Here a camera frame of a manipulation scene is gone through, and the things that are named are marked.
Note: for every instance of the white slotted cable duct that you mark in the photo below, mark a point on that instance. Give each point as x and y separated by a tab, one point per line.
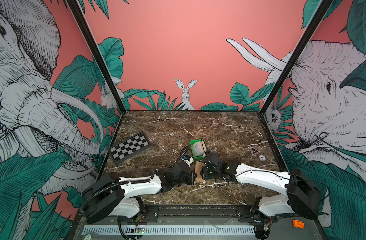
166	230

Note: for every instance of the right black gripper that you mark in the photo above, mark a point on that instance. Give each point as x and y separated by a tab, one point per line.
204	169

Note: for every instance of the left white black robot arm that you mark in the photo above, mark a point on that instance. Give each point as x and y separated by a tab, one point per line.
118	196

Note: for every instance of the black mounting rail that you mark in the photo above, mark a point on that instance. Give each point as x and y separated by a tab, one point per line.
155	213

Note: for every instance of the black frame post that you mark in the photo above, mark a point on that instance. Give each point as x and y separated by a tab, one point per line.
89	38
316	19

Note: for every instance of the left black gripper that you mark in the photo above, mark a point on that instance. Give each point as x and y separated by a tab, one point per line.
192	175

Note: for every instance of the triangle marker sticker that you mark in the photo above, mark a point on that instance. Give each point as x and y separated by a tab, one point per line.
254	151

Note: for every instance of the right black frame post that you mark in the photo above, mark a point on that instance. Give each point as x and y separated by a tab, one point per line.
316	19

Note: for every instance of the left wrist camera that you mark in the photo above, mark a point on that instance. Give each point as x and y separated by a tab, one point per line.
187	159

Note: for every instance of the black white checkerboard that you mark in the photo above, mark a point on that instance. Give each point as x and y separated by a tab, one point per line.
129	147

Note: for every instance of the orange connector block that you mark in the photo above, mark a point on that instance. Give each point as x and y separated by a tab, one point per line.
298	224

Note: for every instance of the tan leather card holder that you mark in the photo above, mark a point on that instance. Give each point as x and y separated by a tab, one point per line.
198	169

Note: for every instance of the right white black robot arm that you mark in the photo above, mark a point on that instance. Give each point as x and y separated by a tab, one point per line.
296	193

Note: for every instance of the green plastic card tray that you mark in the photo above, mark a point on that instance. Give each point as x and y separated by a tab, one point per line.
201	157

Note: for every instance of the left black frame post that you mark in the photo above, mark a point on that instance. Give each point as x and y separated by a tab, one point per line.
89	38

